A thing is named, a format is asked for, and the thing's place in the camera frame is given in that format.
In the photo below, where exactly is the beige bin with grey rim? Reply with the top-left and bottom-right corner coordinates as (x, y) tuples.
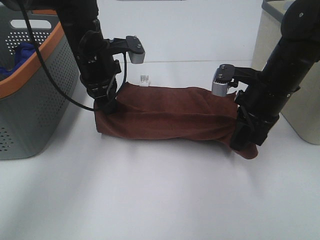
(251, 0), (320, 145)

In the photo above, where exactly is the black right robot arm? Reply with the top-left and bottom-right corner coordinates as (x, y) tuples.
(230, 0), (320, 151)

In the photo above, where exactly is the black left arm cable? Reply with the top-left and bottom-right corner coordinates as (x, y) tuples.
(18, 0), (127, 112)

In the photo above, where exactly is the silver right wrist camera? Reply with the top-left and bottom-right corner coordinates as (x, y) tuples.
(211, 64), (236, 97)

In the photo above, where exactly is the white towel label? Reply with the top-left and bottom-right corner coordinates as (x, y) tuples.
(139, 74), (151, 87)

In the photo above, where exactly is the grey basket with orange rim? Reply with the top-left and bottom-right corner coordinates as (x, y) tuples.
(0, 5), (79, 160)

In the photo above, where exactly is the blue cloth in basket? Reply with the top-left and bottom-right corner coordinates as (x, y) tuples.
(0, 42), (36, 77)

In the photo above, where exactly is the brown towel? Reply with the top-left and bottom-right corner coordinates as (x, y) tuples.
(94, 81), (259, 161)

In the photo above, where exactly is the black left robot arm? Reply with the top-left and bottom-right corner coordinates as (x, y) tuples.
(2, 0), (121, 114)

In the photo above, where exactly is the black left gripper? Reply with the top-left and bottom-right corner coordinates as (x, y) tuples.
(77, 30), (121, 115)

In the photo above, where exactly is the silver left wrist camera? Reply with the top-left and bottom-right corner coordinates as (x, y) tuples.
(106, 35), (146, 64)

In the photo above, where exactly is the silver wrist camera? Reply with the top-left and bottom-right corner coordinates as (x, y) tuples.
(106, 35), (146, 64)
(211, 64), (236, 97)

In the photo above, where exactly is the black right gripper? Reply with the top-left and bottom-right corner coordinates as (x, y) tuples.
(229, 86), (300, 151)

